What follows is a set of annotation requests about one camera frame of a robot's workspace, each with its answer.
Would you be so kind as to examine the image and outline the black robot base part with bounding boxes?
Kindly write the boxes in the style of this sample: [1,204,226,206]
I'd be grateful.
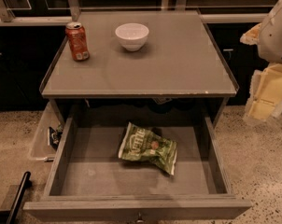
[0,171,32,224]

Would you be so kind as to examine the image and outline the grey cabinet with counter top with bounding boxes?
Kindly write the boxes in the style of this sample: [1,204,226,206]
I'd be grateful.
[40,10,238,119]

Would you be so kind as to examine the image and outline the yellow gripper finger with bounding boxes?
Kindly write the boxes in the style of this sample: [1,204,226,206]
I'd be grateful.
[243,63,282,125]
[240,23,261,45]

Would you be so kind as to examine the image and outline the green jalapeno chip bag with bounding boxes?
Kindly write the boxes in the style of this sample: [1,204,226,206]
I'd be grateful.
[118,122,177,175]

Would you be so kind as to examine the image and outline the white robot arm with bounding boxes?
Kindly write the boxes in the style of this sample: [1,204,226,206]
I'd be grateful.
[240,0,282,126]

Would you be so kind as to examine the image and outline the orange soda can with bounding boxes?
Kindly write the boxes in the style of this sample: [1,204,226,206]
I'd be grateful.
[65,21,90,61]

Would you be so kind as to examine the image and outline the clear plastic storage bin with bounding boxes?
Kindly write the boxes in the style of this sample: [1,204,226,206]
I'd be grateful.
[28,103,59,161]

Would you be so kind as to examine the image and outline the open grey top drawer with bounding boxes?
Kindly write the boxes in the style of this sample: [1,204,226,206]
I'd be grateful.
[24,105,251,221]

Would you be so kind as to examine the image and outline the dark items in bin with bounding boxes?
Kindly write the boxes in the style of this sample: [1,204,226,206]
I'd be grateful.
[48,125,63,149]

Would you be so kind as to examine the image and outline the metal railing frame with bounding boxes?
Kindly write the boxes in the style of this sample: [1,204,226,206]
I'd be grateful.
[0,0,278,26]

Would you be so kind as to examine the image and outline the white ceramic bowl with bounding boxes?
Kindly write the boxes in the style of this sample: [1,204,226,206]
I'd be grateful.
[115,23,149,51]

